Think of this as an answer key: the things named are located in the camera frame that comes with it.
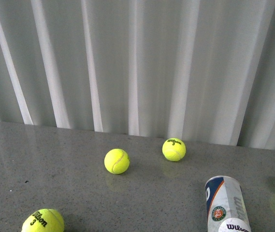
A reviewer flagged Wilson tennis ball can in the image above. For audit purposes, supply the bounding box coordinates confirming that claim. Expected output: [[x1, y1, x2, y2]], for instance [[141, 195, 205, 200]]
[[205, 175, 251, 232]]

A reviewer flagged plain yellow tennis ball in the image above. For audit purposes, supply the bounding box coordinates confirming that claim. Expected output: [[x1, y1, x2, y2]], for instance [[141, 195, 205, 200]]
[[104, 148, 130, 174]]

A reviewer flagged far Wilson tennis ball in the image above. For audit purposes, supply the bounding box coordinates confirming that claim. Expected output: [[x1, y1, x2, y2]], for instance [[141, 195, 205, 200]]
[[162, 138, 186, 161]]

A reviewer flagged wilson tennis ball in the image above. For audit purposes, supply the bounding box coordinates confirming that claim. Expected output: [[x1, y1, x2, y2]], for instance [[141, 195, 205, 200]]
[[162, 138, 186, 161], [21, 209, 64, 232]]

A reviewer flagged near Wilson tennis ball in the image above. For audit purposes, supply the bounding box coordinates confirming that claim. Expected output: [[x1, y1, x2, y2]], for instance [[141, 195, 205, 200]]
[[21, 209, 64, 232]]

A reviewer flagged white pleated curtain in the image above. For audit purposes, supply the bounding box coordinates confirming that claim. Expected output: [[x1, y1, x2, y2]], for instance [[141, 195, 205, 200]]
[[0, 0, 275, 149]]

